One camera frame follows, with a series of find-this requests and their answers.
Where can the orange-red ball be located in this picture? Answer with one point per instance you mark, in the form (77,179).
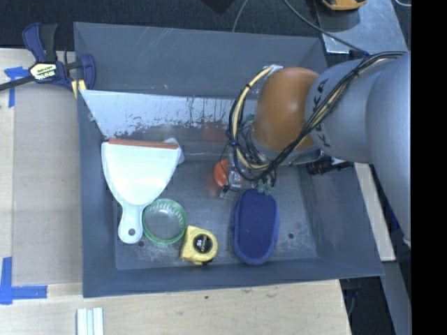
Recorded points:
(220,174)

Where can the white dustpan with orange edge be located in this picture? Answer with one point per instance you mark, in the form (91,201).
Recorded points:
(138,173)

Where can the green clear glass bowl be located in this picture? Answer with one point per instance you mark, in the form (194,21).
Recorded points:
(164,222)

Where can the yellow tape measure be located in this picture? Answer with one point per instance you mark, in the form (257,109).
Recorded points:
(199,244)

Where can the black cylinder on white bracket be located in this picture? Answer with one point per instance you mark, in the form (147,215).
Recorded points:
(318,167)

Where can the grey metal bin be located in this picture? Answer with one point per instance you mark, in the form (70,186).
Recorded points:
(195,65)

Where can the brown cardboard board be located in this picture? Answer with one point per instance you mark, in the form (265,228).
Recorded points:
(45,187)

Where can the blue oval sponge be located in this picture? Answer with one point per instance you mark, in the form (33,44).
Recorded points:
(255,227)

